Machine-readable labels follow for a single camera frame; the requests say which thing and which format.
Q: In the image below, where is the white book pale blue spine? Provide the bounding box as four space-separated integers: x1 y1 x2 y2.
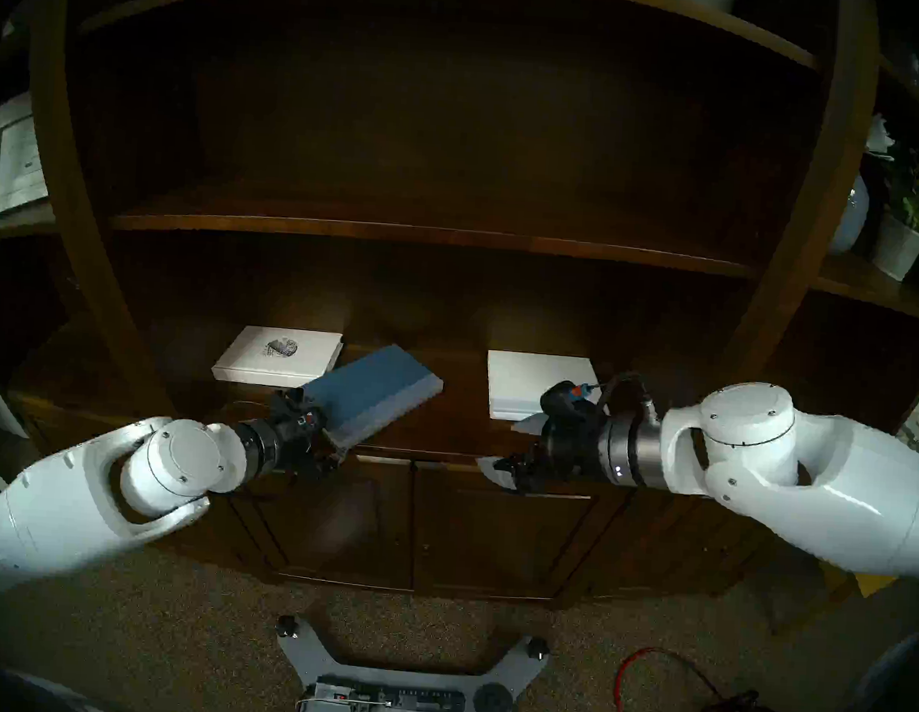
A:
484 350 605 427

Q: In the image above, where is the light wooden side table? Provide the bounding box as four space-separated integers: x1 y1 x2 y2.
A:
772 561 903 647

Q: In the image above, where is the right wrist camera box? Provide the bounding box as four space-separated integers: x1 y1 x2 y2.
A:
541 378 600 419

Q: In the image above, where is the red cable coil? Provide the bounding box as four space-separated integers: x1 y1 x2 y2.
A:
612 644 818 712

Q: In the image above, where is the grey metal robot base plate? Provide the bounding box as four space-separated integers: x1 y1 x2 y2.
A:
269 615 552 712

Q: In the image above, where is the green plant in white pot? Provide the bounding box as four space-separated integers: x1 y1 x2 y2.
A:
869 144 919 283

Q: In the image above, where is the blue cover hardback book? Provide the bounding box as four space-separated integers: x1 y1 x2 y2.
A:
299 340 447 455

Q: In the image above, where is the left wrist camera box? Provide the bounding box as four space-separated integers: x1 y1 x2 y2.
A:
273 390 328 431

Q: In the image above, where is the white artificial flower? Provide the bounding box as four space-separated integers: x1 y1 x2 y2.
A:
863 113 899 162

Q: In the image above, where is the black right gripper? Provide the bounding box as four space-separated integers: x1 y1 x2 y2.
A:
474 408 612 498

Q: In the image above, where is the white book with round print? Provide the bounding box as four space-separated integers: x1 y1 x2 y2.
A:
211 323 346 391

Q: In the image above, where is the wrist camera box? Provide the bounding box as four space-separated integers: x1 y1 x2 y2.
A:
273 390 328 431
541 378 600 419

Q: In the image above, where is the white framed certificate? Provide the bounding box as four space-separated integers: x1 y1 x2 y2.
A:
0 91 55 224

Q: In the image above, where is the black power strip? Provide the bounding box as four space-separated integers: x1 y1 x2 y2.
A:
306 677 471 712

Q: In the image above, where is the dark brown wooden bookcase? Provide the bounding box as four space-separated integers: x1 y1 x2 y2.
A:
0 0 919 630

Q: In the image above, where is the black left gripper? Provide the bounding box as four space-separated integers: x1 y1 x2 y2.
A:
262 391 348 482

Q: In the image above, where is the white round vase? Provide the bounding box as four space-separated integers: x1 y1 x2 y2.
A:
826 171 872 258

